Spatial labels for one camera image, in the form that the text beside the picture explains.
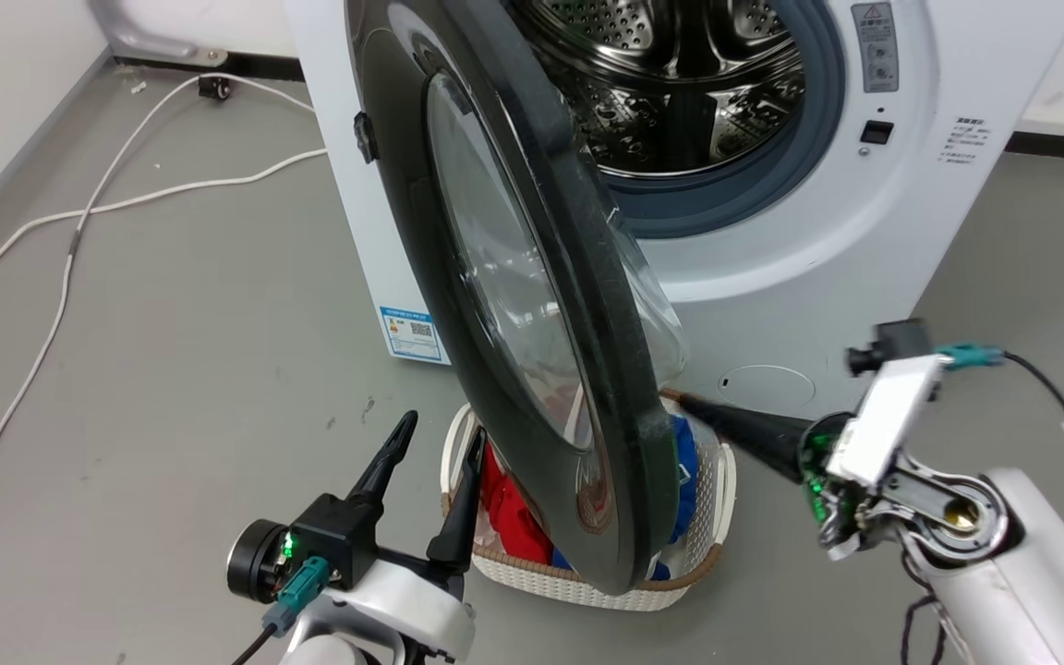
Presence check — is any grey warning sticker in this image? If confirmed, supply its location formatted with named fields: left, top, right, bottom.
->
left=851, top=2, right=901, bottom=94

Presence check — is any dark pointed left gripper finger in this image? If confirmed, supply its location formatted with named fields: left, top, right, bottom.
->
left=347, top=410, right=420, bottom=507
left=426, top=426, right=489, bottom=575

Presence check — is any teal plug left gripper cable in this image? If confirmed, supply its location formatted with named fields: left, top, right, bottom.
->
left=229, top=556, right=330, bottom=665

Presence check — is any oval white filter cover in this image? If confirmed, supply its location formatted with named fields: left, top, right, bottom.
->
left=716, top=364, right=818, bottom=413

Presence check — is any teal plug right gripper cable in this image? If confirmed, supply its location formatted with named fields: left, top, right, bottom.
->
left=935, top=343, right=1064, bottom=511

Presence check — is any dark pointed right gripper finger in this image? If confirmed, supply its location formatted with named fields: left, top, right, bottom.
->
left=678, top=392, right=817, bottom=485

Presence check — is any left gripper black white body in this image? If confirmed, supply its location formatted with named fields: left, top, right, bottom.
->
left=226, top=493, right=478, bottom=664

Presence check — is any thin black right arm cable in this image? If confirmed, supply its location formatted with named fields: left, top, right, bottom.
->
left=898, top=550, right=953, bottom=665

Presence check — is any white floor cable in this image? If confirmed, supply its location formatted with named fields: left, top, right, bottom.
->
left=0, top=146, right=329, bottom=302
left=0, top=72, right=317, bottom=638

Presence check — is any teal plug gripper cable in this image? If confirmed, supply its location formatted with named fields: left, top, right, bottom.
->
left=935, top=343, right=1064, bottom=511
left=229, top=556, right=330, bottom=665

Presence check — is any grey metal stand frame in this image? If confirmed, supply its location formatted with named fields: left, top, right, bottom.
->
left=87, top=0, right=230, bottom=67

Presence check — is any right gripper white green body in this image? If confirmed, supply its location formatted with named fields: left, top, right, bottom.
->
left=795, top=355, right=947, bottom=562

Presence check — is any blue white energy label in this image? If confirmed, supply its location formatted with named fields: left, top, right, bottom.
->
left=377, top=306, right=451, bottom=367

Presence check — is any white front-load washing machine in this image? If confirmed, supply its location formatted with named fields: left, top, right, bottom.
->
left=283, top=0, right=1064, bottom=418

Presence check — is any blue garment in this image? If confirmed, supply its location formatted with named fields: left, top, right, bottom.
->
left=549, top=414, right=701, bottom=585

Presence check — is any white woven laundry basket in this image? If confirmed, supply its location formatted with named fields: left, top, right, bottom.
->
left=440, top=395, right=738, bottom=613

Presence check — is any dark round washing machine door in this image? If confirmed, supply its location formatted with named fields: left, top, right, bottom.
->
left=345, top=0, right=690, bottom=598

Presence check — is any small printed text label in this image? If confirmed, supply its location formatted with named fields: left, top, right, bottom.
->
left=937, top=115, right=987, bottom=166

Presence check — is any grey-blue rubber door gasket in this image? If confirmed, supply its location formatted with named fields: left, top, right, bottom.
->
left=587, top=0, right=848, bottom=240

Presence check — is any red garment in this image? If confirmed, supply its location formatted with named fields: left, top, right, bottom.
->
left=477, top=441, right=558, bottom=567

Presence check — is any steel perforated washer drum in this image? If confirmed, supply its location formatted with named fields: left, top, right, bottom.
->
left=509, top=0, right=810, bottom=177

